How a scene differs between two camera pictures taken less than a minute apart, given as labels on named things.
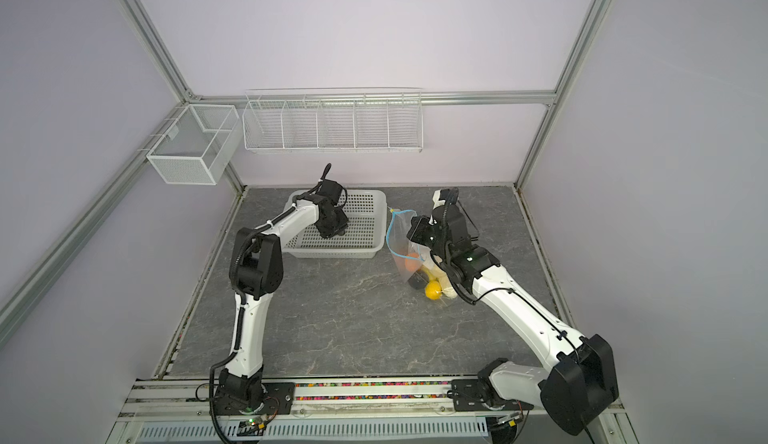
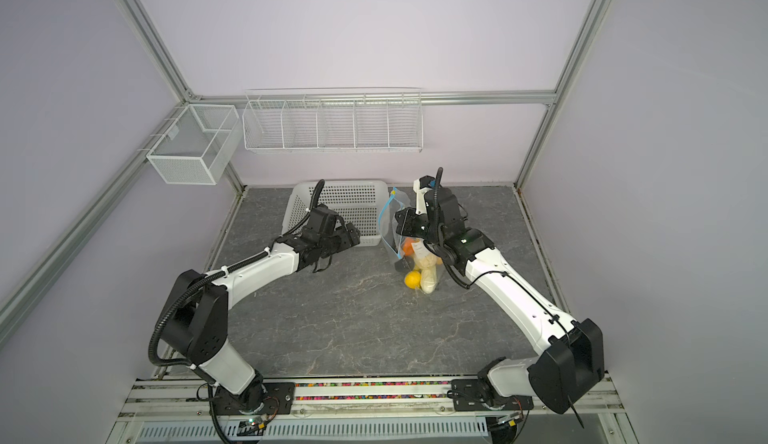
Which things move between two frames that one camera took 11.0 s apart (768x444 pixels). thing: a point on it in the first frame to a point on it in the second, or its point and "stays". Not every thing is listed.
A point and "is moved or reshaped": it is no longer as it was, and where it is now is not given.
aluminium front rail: x=193 y=400 stays
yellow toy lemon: x=433 y=290 to x=412 y=279
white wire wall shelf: x=383 y=120 stays
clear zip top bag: x=414 y=262 is moved or reshaped
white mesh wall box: x=199 y=146 stays
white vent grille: x=403 y=429 stays
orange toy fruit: x=412 y=263 to x=408 y=249
